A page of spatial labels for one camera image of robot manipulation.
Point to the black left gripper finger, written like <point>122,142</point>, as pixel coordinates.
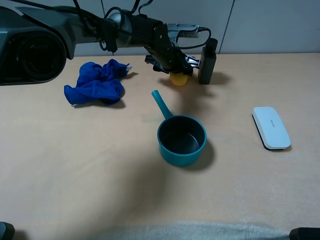
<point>157,67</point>
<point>190,63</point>

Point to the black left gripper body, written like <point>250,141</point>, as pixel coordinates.
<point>168,56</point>

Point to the yellow mango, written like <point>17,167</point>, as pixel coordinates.
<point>178,79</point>

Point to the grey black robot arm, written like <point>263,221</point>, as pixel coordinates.
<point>36,40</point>

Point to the dark green pump bottle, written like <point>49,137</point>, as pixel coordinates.
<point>207,62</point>

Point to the blue crumpled cloth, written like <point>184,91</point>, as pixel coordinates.
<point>98,83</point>

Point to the white whiteboard eraser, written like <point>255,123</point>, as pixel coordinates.
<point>271,129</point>

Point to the grey cloth at table edge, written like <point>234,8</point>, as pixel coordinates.
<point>193,231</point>

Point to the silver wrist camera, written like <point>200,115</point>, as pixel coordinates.
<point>176,31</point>

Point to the teal saucepan with handle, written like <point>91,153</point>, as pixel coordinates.
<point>181,138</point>

